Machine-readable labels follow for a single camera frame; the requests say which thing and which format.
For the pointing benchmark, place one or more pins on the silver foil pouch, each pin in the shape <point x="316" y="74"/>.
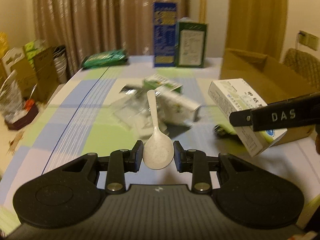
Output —
<point x="130" y="90"/>

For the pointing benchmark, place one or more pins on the cardboard box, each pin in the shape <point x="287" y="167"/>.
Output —
<point x="262" y="80"/>

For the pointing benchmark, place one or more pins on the wooden door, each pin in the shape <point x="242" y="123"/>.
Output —
<point x="255" y="17"/>

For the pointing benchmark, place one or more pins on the dark brown tray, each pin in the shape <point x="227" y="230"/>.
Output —
<point x="22" y="121"/>

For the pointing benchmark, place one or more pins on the brown curtain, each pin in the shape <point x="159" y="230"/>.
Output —
<point x="100" y="17"/>

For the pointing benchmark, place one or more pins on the green and white spray box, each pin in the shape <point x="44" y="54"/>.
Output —
<point x="162" y="82"/>

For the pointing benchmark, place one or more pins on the tall blue carton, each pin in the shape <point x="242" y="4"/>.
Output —
<point x="165" y="35"/>

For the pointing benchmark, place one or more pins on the white die-cut carton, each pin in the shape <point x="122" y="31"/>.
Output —
<point x="15" y="57"/>

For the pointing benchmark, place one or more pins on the green foil packet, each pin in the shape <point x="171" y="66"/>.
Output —
<point x="105" y="58"/>

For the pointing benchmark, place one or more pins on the small orange object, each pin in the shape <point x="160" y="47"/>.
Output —
<point x="29" y="104"/>

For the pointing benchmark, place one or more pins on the white medicine box blue mark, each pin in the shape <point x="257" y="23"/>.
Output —
<point x="225" y="97"/>

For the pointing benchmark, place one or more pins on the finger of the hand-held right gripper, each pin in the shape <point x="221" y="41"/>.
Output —
<point x="238" y="118"/>

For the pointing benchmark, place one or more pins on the white speckled spoon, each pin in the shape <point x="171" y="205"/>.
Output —
<point x="157" y="152"/>

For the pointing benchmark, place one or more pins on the tall green carton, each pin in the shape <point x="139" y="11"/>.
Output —
<point x="191" y="45"/>

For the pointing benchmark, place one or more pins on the yellow plastic bag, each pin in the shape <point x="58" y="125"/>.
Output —
<point x="3" y="42"/>

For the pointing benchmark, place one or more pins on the wall socket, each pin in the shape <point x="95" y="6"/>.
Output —
<point x="308" y="40"/>

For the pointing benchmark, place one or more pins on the stacked metal buckets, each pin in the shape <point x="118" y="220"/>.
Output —
<point x="60" y="65"/>

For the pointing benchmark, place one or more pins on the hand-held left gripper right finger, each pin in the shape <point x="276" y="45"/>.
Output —
<point x="177" y="155"/>

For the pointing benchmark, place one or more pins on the green tissue pack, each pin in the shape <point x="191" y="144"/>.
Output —
<point x="33" y="48"/>

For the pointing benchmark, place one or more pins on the wooden sticks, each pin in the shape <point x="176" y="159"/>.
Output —
<point x="203" y="8"/>

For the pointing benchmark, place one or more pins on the plaid cloth covered desktop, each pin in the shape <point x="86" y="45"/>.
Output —
<point x="87" y="135"/>

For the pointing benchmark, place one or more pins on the beige embroidered cloth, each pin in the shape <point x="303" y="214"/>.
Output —
<point x="10" y="140"/>

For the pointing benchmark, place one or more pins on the brown cardboard carton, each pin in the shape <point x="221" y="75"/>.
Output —
<point x="45" y="72"/>

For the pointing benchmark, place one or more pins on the metal spoon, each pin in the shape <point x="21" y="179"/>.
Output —
<point x="34" y="91"/>

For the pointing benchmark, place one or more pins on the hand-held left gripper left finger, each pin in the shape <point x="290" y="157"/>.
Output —
<point x="138" y="153"/>

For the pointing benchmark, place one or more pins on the clear plastic bag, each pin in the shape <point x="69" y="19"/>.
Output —
<point x="127" y="112"/>

